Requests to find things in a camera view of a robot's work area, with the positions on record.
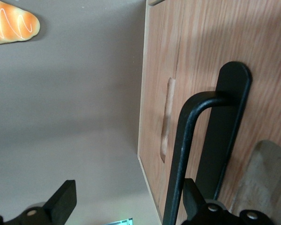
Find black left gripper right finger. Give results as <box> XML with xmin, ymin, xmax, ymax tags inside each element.
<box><xmin>181</xmin><ymin>178</ymin><xmax>280</xmax><ymax>225</ymax></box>

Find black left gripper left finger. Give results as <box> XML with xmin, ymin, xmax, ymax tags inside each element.
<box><xmin>0</xmin><ymin>180</ymin><xmax>77</xmax><ymax>225</ymax></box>

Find black metal drawer handle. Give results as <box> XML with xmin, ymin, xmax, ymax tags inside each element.
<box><xmin>163</xmin><ymin>61</ymin><xmax>252</xmax><ymax>225</ymax></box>

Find wooden drawer with black handle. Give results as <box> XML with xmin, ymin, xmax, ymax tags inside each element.
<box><xmin>175</xmin><ymin>0</ymin><xmax>281</xmax><ymax>225</ymax></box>

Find wooden drawer cabinet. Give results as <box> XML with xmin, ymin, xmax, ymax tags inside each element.
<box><xmin>137</xmin><ymin>0</ymin><xmax>281</xmax><ymax>225</ymax></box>

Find wooden drawer with cutout grip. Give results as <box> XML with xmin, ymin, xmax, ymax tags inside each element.
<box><xmin>144</xmin><ymin>0</ymin><xmax>181</xmax><ymax>213</ymax></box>

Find orange striped bread roll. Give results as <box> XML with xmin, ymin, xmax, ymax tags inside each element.
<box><xmin>0</xmin><ymin>0</ymin><xmax>41</xmax><ymax>45</ymax></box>

